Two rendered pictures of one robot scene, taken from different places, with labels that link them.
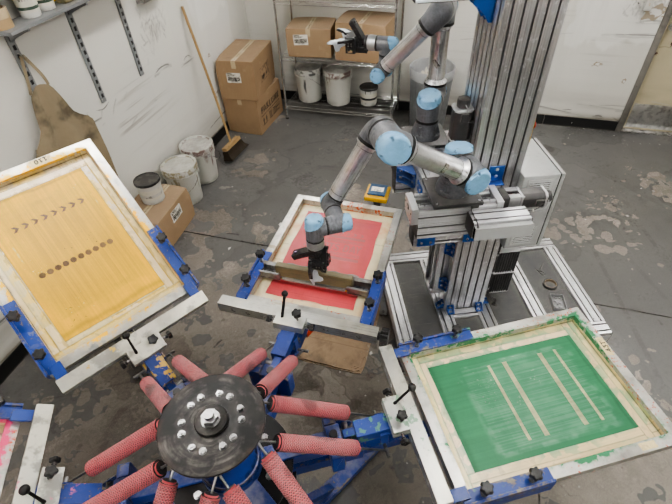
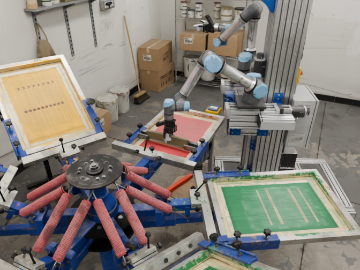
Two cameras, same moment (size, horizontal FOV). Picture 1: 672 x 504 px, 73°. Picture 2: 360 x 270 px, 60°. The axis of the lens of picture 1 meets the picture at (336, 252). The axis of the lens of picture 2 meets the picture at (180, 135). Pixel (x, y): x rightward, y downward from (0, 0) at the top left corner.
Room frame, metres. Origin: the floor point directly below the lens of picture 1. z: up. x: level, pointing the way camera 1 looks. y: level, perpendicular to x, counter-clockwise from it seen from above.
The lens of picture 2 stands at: (-0.66, -0.24, 2.35)
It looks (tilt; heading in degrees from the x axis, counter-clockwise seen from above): 32 degrees down; 7
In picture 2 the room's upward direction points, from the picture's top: straight up
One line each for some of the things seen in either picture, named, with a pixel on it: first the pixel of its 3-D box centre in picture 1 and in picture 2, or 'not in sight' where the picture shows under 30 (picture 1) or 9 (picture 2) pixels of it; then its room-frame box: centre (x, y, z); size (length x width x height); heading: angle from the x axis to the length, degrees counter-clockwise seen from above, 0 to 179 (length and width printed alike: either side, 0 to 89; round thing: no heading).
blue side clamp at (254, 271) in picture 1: (255, 276); (135, 137); (1.47, 0.38, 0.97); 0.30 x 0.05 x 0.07; 162
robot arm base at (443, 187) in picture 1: (453, 180); (250, 95); (1.68, -0.54, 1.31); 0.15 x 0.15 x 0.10
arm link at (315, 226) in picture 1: (315, 228); (169, 106); (1.40, 0.08, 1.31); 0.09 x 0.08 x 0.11; 103
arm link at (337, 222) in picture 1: (337, 221); (181, 105); (1.44, -0.01, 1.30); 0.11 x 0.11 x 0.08; 13
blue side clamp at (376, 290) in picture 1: (373, 299); (197, 154); (1.29, -0.15, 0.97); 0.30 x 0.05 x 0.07; 162
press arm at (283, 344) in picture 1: (286, 340); (144, 163); (1.07, 0.21, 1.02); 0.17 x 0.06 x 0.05; 162
